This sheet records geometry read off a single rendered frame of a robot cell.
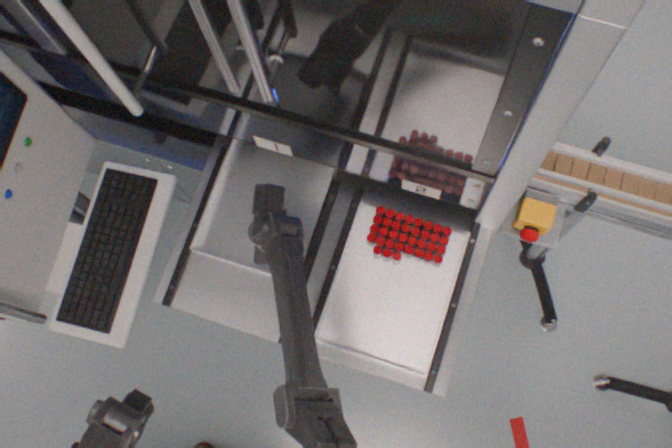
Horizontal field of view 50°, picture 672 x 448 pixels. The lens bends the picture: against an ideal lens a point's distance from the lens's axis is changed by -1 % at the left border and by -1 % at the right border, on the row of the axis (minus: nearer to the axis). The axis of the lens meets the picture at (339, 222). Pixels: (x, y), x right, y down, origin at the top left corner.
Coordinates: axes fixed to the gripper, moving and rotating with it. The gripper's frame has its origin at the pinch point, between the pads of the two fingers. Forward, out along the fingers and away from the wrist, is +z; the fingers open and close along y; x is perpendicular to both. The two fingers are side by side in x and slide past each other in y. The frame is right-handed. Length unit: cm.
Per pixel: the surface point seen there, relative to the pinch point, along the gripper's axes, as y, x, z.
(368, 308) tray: -11.7, -21.4, 4.5
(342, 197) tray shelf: 14.1, -13.5, 5.8
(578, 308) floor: 1, -90, 94
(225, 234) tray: 3.4, 13.3, 4.7
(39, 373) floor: -34, 95, 90
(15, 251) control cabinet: -6, 57, -9
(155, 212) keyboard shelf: 9.4, 33.5, 12.5
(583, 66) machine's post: 12, -49, -76
